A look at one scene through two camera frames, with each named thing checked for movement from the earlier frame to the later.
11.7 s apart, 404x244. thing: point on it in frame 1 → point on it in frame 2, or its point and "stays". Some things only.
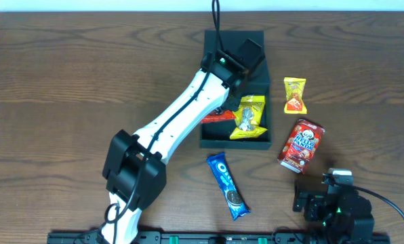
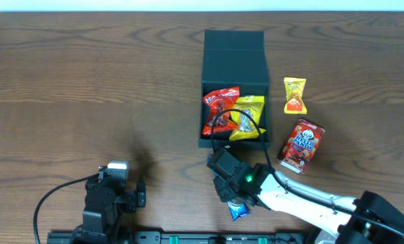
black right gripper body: x=300 y=197 → x=220 y=191
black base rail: x=226 y=238 stays
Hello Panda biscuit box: x=301 y=145 stays
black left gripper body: x=232 y=102 → x=129 y=198
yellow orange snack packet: x=294 y=103 stays
